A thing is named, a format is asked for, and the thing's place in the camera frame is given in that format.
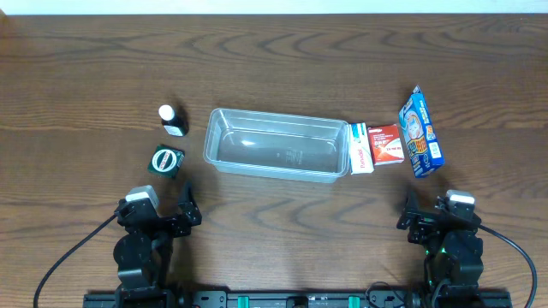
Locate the red orange medicine box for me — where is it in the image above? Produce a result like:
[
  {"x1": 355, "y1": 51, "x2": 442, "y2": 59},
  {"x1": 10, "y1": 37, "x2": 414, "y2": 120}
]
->
[{"x1": 367, "y1": 124, "x2": 404, "y2": 166}]

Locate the white Panadol box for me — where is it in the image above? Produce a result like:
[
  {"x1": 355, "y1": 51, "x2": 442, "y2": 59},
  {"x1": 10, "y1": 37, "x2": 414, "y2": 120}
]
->
[{"x1": 349, "y1": 122, "x2": 374, "y2": 175}]

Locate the dark bottle white cap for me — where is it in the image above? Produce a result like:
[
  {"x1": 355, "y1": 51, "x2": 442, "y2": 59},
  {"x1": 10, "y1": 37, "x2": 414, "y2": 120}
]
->
[{"x1": 158, "y1": 104, "x2": 188, "y2": 137}]

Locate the clear plastic container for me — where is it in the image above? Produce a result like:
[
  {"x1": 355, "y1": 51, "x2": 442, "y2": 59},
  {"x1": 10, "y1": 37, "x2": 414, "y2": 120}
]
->
[{"x1": 203, "y1": 108, "x2": 349, "y2": 184}]

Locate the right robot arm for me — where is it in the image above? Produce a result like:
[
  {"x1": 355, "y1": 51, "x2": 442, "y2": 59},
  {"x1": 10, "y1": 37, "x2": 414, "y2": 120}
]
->
[{"x1": 396, "y1": 190, "x2": 485, "y2": 307}]

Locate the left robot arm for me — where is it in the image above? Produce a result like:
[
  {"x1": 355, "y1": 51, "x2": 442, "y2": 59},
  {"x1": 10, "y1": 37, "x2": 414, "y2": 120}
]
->
[{"x1": 113, "y1": 181, "x2": 202, "y2": 308}]

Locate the black mounting rail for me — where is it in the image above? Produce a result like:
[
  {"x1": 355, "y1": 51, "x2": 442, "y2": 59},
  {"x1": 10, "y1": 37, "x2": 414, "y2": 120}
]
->
[{"x1": 83, "y1": 289, "x2": 514, "y2": 308}]

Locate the left black cable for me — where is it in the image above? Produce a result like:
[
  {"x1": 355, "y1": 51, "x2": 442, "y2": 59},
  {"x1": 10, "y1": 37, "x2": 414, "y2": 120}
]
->
[{"x1": 33, "y1": 213, "x2": 119, "y2": 308}]

